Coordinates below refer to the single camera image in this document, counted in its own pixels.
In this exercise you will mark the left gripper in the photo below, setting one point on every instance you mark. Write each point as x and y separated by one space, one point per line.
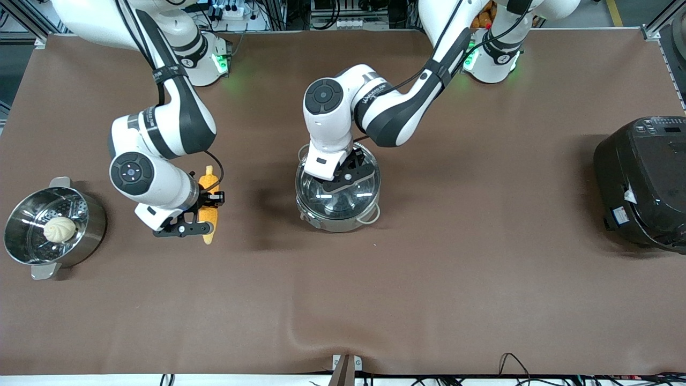
354 159

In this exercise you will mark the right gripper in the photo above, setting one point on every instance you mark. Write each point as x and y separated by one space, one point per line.
204 200

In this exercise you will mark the yellow corn cob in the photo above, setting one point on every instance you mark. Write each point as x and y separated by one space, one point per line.
208 217

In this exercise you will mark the glass pot lid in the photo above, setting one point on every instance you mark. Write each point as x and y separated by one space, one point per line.
360 202

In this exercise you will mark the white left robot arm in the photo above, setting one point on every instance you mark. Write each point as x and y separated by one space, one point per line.
396 112

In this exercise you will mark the steel steamer pot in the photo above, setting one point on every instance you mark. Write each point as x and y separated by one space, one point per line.
92 225

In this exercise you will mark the white steamed bun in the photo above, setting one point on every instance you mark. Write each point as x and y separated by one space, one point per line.
59 229

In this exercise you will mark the brown table cloth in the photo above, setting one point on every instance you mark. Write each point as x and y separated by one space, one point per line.
429 295

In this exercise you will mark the black electronics box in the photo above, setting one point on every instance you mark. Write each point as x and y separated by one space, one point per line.
332 6

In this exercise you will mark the bag of orange bread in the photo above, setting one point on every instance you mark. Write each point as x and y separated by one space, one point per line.
482 20

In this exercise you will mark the white power strip with plugs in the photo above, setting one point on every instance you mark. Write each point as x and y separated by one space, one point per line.
233 12

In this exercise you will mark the black rice cooker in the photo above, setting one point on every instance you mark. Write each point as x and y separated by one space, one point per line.
643 182

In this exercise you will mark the metal table clamp bracket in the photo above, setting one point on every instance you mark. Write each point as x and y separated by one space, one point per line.
343 372

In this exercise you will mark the aluminium frame rail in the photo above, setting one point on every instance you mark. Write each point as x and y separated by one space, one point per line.
662 27
32 29

